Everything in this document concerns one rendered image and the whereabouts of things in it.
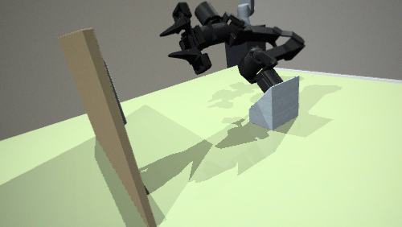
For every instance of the tan wooden board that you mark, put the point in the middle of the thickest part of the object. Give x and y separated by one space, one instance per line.
87 67

